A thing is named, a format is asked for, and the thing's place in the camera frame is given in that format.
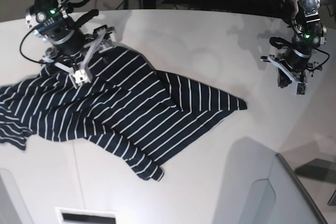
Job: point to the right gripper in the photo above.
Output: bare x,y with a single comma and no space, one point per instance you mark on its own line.
69,40

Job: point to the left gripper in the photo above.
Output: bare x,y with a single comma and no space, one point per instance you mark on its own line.
290,63

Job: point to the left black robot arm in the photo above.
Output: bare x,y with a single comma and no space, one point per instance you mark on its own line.
302,16

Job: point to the navy white striped t-shirt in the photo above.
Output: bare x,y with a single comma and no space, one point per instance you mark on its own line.
142,115

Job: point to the grey robot base cover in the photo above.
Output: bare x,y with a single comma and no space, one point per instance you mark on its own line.
259,186
13,207

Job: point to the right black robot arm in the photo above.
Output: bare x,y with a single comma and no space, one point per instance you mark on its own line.
42,10

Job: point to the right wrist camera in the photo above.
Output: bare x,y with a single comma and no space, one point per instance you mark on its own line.
80,77

